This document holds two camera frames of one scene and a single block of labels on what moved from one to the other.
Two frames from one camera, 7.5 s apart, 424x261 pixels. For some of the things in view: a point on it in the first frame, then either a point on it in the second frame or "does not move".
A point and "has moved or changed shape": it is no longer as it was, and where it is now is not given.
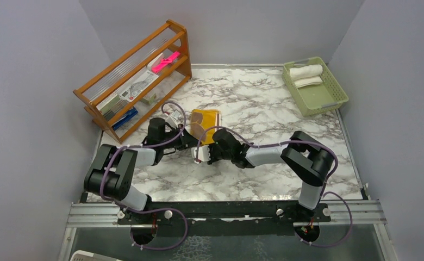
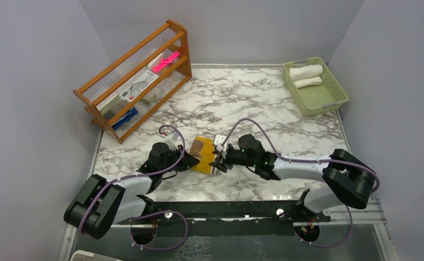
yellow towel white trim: x=202 y=119 has moved or changed shape
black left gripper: x=186 y=140 -> x=187 y=161
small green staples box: x=149 y=99 does not move
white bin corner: x=89 y=255 does not move
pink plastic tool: x=164 y=62 does not move
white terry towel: x=306 y=75 does not move
